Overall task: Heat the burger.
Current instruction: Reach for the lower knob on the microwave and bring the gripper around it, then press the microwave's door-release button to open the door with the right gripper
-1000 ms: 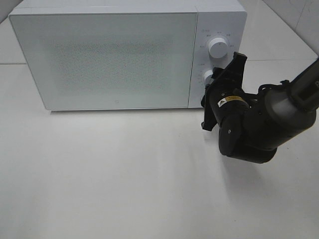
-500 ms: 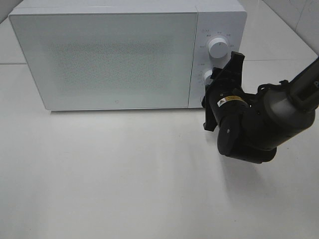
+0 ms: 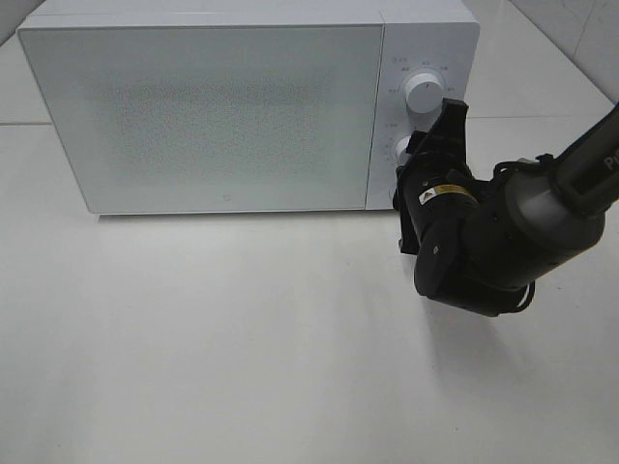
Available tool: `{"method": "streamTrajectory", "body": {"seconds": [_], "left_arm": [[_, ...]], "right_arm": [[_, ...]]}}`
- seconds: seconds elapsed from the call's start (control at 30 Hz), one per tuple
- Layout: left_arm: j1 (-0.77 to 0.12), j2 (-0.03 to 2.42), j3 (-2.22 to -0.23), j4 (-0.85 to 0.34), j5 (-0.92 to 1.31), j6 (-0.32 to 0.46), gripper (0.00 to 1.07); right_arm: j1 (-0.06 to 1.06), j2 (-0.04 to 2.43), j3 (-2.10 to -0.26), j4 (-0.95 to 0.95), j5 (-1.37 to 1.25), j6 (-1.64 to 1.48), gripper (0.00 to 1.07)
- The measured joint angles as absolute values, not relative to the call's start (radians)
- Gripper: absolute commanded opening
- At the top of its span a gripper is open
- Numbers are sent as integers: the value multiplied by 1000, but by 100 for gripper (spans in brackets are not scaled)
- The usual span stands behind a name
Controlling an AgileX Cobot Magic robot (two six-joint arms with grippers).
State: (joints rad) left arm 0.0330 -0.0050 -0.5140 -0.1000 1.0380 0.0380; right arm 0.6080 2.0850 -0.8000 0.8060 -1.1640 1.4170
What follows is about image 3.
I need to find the white timer knob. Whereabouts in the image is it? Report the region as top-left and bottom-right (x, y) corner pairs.
(394, 135), (411, 166)

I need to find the white microwave door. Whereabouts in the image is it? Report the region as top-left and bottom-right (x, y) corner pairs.
(19, 25), (382, 215)

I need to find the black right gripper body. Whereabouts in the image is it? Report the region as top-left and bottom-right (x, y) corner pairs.
(392, 130), (478, 257)

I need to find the upper white power knob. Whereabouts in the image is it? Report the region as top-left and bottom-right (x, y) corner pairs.
(404, 71), (444, 114)

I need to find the white microwave oven body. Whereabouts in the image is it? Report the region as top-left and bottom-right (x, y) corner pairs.
(17, 1), (480, 214)

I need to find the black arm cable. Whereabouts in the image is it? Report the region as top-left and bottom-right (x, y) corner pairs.
(492, 153), (555, 315)

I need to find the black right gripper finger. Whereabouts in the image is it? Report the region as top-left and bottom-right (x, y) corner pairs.
(429, 99), (469, 150)
(408, 130), (427, 158)

